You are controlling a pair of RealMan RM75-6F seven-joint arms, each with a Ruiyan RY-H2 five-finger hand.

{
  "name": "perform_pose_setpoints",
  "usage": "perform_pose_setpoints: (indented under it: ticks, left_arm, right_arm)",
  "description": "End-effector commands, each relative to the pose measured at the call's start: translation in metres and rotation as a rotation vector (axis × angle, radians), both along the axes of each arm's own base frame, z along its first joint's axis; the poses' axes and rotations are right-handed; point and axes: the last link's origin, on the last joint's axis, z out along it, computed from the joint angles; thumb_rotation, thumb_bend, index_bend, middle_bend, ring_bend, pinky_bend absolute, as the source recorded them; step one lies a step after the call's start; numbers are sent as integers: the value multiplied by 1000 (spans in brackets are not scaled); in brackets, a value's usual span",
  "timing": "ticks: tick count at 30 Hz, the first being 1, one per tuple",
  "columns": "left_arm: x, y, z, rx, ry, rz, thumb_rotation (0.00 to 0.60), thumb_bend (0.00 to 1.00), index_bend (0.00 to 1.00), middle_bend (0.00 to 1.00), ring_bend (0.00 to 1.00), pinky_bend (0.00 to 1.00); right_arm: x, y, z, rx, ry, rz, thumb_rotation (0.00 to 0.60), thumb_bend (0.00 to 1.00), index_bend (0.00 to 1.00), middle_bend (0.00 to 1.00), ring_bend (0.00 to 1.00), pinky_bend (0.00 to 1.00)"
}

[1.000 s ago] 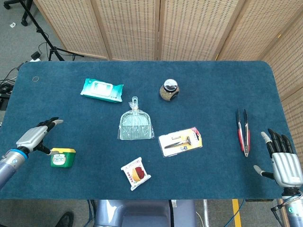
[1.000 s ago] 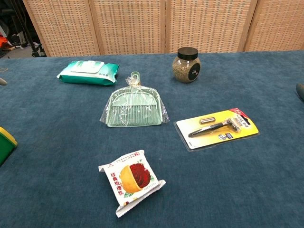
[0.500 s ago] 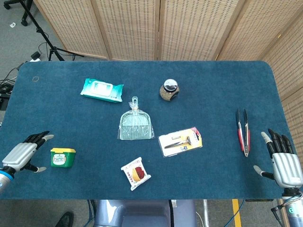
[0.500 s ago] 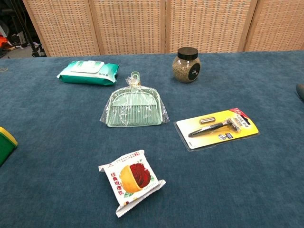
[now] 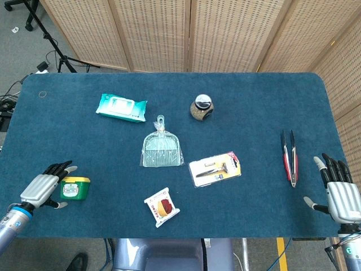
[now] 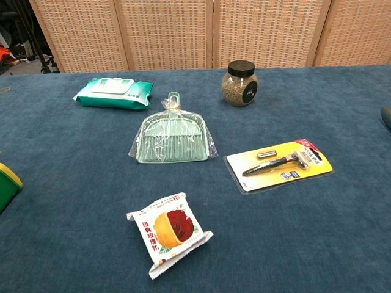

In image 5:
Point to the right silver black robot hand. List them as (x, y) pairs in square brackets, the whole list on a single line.
[(342, 197)]

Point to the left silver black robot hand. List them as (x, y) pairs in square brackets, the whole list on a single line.
[(42, 187)]

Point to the yellow green small container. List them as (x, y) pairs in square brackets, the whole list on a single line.
[(74, 188)]

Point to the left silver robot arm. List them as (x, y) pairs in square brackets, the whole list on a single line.
[(12, 224)]

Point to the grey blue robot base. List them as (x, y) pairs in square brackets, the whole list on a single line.
[(175, 254)]

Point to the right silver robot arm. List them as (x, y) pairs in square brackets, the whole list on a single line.
[(349, 248)]

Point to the teal wet wipes pack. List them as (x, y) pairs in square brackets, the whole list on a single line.
[(122, 107)]

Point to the black tripod stand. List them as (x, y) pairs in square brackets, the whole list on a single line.
[(48, 36)]

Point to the red black kitchen tongs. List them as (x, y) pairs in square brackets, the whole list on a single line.
[(290, 158)]

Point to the black shoe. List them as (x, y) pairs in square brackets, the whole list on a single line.
[(77, 262)]

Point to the yellow floor tape strip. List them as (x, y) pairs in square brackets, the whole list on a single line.
[(281, 254)]

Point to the black power adapter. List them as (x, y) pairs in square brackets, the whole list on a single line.
[(42, 66)]

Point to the white snack packet red print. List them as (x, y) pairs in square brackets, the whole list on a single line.
[(162, 206)]

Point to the clear plastic dustpan in wrap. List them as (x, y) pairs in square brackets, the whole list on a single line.
[(161, 148)]

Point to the razor in yellow blister card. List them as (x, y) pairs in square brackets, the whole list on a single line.
[(215, 168)]

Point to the blue carpet table mat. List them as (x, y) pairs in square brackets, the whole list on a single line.
[(169, 135)]

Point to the glass jar with silver lid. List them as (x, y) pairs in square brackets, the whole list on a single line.
[(201, 108)]

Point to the wicker folding screen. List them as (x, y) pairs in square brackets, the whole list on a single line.
[(225, 34)]

